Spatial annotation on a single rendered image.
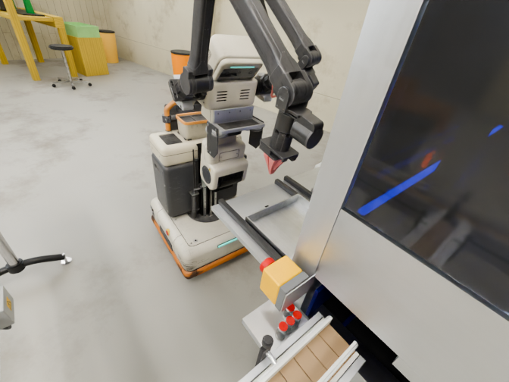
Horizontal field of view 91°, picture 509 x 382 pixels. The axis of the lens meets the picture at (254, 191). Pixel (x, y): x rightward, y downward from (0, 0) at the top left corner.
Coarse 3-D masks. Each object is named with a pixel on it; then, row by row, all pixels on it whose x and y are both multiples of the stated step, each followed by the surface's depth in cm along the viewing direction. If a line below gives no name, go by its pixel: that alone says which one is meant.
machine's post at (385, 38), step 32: (384, 0) 30; (416, 0) 28; (384, 32) 31; (352, 64) 35; (384, 64) 32; (352, 96) 37; (384, 96) 33; (352, 128) 38; (352, 160) 40; (320, 192) 47; (320, 224) 49; (320, 256) 52
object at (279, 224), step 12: (276, 204) 92; (288, 204) 98; (300, 204) 99; (252, 216) 86; (264, 216) 91; (276, 216) 91; (288, 216) 92; (300, 216) 93; (264, 228) 86; (276, 228) 86; (288, 228) 87; (300, 228) 88; (276, 240) 82; (288, 240) 82; (288, 252) 78
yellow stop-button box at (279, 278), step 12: (276, 264) 55; (288, 264) 56; (264, 276) 54; (276, 276) 53; (288, 276) 53; (300, 276) 53; (264, 288) 56; (276, 288) 52; (288, 288) 51; (276, 300) 53
